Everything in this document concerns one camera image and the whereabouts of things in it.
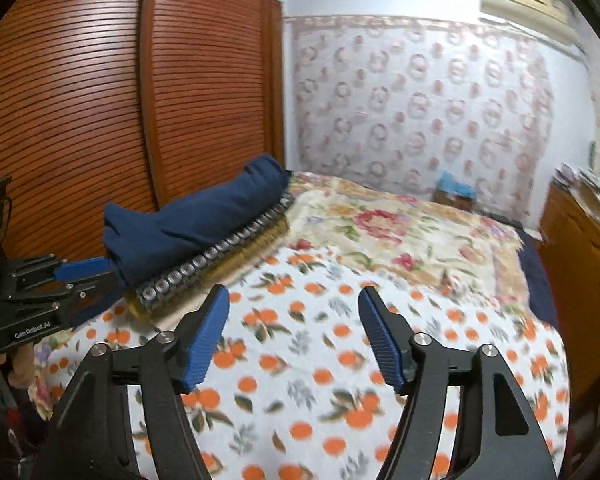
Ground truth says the wooden louvered wardrobe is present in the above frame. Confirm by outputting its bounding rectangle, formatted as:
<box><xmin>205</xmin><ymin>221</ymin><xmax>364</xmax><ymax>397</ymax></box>
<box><xmin>0</xmin><ymin>0</ymin><xmax>287</xmax><ymax>263</ymax></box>

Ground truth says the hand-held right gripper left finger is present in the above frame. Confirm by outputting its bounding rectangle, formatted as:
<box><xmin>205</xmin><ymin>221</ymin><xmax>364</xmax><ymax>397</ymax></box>
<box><xmin>30</xmin><ymin>284</ymin><xmax>231</xmax><ymax>480</ymax></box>

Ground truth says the blue box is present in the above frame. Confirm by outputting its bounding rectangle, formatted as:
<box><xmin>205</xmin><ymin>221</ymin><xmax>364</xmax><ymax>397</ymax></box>
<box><xmin>431</xmin><ymin>171</ymin><xmax>479</xmax><ymax>212</ymax></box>

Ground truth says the floral blanket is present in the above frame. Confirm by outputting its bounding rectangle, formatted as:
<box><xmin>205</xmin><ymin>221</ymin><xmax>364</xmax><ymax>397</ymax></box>
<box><xmin>259</xmin><ymin>170</ymin><xmax>532</xmax><ymax>313</ymax></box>

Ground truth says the dark blue blanket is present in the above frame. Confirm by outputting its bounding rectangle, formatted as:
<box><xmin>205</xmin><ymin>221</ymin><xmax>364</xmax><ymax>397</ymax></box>
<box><xmin>516</xmin><ymin>229</ymin><xmax>562</xmax><ymax>332</ymax></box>

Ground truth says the black circle-patterned folded cloth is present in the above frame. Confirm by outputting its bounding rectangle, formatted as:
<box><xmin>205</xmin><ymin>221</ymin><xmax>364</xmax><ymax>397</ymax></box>
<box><xmin>129</xmin><ymin>191</ymin><xmax>297</xmax><ymax>312</ymax></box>

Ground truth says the circle-patterned sheer curtain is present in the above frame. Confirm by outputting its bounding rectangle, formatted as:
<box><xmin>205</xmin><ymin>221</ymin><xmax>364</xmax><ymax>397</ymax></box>
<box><xmin>284</xmin><ymin>14</ymin><xmax>554</xmax><ymax>212</ymax></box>

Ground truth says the navy blue printed t-shirt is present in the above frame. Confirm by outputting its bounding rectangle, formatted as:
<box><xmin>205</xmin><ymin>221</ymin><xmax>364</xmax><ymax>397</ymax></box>
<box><xmin>102</xmin><ymin>153</ymin><xmax>289</xmax><ymax>287</ymax></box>

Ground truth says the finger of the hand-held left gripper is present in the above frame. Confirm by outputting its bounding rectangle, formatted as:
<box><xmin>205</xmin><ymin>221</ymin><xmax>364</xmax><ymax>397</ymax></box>
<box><xmin>64</xmin><ymin>270</ymin><xmax>121</xmax><ymax>312</ymax></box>
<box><xmin>49</xmin><ymin>255</ymin><xmax>113</xmax><ymax>283</ymax></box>

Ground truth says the wooden sideboard cabinet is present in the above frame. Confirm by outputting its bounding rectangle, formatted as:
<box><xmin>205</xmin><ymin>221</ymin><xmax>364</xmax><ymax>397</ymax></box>
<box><xmin>536</xmin><ymin>181</ymin><xmax>600</xmax><ymax>403</ymax></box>

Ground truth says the orange-fruit print bed sheet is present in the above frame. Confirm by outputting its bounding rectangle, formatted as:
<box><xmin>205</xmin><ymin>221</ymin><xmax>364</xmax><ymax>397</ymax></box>
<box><xmin>29</xmin><ymin>246</ymin><xmax>572</xmax><ymax>480</ymax></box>

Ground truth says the person's left hand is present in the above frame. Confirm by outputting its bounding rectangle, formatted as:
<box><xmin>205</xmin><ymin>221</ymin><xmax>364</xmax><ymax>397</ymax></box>
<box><xmin>0</xmin><ymin>346</ymin><xmax>37</xmax><ymax>390</ymax></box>

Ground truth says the beige wall air conditioner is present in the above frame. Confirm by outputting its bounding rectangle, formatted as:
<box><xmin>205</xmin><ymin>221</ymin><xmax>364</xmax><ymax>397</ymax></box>
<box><xmin>479</xmin><ymin>0</ymin><xmax>579</xmax><ymax>44</ymax></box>

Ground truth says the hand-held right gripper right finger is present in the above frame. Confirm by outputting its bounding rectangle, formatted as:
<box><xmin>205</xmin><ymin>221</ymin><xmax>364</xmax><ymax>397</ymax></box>
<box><xmin>357</xmin><ymin>286</ymin><xmax>559</xmax><ymax>480</ymax></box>

